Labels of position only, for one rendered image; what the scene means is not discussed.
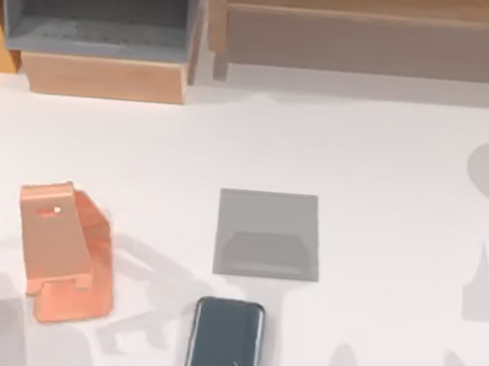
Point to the pale wooden drawer front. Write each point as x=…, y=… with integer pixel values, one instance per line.
x=104, y=78

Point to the orange phone stand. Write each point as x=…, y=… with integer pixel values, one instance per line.
x=57, y=253

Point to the grey pierced drawer inside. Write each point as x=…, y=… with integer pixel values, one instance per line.
x=100, y=19

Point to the wooden open shelf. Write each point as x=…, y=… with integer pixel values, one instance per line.
x=366, y=36

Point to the dark grey smartphone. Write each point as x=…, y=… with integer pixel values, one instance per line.
x=225, y=342

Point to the grey square mat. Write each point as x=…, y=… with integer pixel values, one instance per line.
x=267, y=218

